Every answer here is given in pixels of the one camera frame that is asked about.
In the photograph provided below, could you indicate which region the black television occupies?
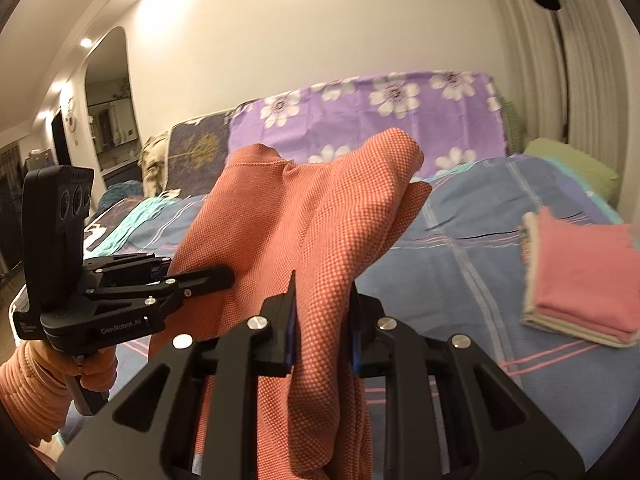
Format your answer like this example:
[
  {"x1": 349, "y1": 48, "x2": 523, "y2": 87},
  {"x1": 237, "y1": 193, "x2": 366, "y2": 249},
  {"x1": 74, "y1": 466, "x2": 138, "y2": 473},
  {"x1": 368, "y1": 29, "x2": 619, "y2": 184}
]
[{"x1": 50, "y1": 107, "x2": 73, "y2": 168}]

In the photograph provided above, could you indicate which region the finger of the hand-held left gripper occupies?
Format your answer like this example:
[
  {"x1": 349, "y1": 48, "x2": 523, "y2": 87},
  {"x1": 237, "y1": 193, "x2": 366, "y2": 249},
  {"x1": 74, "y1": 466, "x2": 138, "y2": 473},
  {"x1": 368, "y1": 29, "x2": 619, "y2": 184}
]
[
  {"x1": 85, "y1": 266, "x2": 236, "y2": 321},
  {"x1": 82, "y1": 254, "x2": 173, "y2": 285}
]

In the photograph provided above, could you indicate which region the white curtain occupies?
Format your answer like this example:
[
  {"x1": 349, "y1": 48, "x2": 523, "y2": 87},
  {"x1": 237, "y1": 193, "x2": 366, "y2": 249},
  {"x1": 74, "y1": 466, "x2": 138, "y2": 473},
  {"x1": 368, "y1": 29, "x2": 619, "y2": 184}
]
[{"x1": 480, "y1": 0, "x2": 640, "y2": 221}]

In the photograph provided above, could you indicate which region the green pillow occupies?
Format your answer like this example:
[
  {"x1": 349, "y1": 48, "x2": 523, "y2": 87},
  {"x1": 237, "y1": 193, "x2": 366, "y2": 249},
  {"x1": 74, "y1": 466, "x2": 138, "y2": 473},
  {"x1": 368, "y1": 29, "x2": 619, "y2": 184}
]
[{"x1": 522, "y1": 137, "x2": 621, "y2": 201}]

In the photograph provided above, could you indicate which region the green cloth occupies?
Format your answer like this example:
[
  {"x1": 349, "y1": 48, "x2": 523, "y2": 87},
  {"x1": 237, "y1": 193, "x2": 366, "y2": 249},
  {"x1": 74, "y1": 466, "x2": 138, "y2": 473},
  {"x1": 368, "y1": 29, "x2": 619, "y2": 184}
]
[{"x1": 492, "y1": 95, "x2": 525, "y2": 156}]

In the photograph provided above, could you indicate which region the person's left hand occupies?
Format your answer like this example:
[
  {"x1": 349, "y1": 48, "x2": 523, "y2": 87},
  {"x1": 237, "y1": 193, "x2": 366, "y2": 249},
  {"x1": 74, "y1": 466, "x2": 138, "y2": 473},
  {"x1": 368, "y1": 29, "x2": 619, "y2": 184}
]
[{"x1": 70, "y1": 342, "x2": 120, "y2": 396}]

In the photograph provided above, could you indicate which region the teal blanket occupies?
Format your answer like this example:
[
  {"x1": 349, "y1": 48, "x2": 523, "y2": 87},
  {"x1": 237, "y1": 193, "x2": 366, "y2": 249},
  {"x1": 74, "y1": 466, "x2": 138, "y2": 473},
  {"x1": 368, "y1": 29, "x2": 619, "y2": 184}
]
[{"x1": 92, "y1": 180, "x2": 211, "y2": 256}]

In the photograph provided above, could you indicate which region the blue plaid blanket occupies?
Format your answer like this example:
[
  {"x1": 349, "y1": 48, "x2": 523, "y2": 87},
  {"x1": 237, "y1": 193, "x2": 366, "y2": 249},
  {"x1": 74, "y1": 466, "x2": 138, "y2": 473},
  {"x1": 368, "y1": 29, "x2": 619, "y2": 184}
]
[{"x1": 60, "y1": 155, "x2": 640, "y2": 466}]

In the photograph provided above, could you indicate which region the purple floral pillow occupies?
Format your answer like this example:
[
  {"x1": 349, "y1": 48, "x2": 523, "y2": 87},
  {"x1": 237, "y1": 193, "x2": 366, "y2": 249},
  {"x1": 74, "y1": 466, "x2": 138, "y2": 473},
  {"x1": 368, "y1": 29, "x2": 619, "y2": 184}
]
[{"x1": 227, "y1": 71, "x2": 508, "y2": 181}]

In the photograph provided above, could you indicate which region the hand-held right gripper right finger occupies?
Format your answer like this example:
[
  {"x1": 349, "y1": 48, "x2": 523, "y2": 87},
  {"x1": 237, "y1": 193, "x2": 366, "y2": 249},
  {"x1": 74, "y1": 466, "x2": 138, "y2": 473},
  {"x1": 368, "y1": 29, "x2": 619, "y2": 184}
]
[{"x1": 348, "y1": 282, "x2": 586, "y2": 480}]

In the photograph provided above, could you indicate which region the pink folded cloth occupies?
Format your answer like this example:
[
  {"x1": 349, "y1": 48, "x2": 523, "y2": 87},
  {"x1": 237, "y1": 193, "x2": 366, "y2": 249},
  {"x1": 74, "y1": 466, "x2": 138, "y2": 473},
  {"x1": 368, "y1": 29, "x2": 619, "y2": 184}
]
[{"x1": 530, "y1": 207, "x2": 638, "y2": 333}]

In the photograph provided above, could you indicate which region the salmon knit cloth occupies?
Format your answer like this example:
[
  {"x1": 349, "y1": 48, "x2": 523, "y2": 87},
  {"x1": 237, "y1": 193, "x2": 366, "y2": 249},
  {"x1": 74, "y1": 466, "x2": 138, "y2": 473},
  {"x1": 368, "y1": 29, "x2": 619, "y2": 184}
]
[{"x1": 149, "y1": 129, "x2": 433, "y2": 480}]

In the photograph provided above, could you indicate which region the stack of folded towels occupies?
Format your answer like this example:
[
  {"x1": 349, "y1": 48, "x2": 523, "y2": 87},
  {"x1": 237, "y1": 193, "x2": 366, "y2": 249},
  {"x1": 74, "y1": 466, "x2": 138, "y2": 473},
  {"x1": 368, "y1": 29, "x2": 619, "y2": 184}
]
[{"x1": 520, "y1": 212, "x2": 640, "y2": 348}]

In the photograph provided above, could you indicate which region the beige crumpled cloth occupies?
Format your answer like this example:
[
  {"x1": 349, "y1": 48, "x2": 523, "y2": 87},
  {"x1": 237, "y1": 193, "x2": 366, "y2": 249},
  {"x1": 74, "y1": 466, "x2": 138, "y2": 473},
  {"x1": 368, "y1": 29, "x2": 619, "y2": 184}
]
[{"x1": 139, "y1": 130, "x2": 171, "y2": 196}]

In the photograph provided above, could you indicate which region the dark patterned pillow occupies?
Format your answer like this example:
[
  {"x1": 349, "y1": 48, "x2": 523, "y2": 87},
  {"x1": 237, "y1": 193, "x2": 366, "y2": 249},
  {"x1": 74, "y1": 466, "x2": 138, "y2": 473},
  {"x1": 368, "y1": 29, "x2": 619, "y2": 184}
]
[{"x1": 165, "y1": 110, "x2": 238, "y2": 198}]

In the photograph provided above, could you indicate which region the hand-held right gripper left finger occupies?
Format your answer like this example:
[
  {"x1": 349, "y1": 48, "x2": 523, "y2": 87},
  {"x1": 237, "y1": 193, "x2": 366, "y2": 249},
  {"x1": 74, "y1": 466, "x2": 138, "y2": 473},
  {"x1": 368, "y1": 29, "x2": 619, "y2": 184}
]
[{"x1": 55, "y1": 270, "x2": 298, "y2": 480}]

